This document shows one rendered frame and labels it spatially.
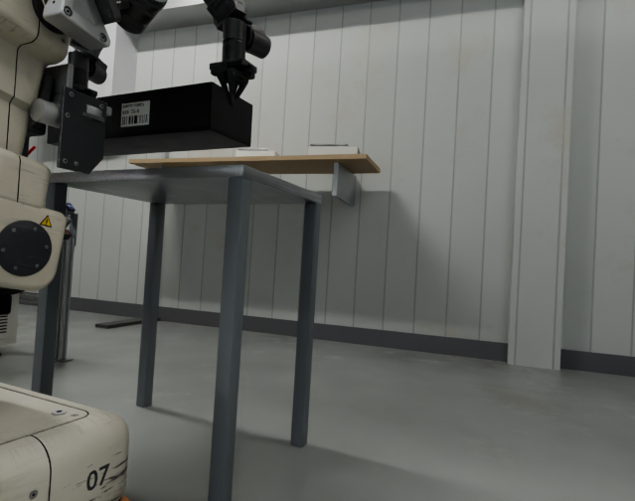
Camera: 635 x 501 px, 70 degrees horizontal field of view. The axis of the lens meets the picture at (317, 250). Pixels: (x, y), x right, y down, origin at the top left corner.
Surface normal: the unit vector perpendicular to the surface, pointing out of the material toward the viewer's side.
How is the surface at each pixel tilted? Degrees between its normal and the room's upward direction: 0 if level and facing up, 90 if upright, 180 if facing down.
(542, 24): 90
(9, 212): 90
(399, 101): 90
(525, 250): 90
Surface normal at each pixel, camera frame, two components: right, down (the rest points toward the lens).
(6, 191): 0.91, 0.04
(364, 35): -0.33, -0.04
